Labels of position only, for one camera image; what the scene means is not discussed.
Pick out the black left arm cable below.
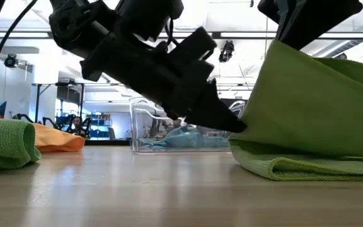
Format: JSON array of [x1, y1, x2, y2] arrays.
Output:
[[0, 0, 40, 95]]

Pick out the blue microfiber towel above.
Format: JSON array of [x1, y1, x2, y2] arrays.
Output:
[[137, 124, 233, 149]]

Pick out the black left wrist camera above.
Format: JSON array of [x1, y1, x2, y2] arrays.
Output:
[[168, 26, 217, 64]]

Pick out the orange microfiber towel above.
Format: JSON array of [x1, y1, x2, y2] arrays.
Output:
[[32, 122, 86, 154]]

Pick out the black hanging rig camera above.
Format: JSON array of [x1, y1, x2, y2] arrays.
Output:
[[218, 40, 235, 64]]

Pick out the clear plastic bin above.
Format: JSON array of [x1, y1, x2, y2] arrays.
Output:
[[129, 96, 248, 154]]

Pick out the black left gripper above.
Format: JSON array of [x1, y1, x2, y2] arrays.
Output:
[[79, 31, 248, 134]]

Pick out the black background table frame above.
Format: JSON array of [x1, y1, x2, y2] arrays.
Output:
[[32, 82, 86, 124]]

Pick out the black background robot rig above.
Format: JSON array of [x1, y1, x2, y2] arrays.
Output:
[[11, 112, 91, 139]]

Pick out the green microfiber towel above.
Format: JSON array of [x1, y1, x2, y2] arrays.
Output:
[[228, 39, 363, 182], [0, 114, 43, 175]]

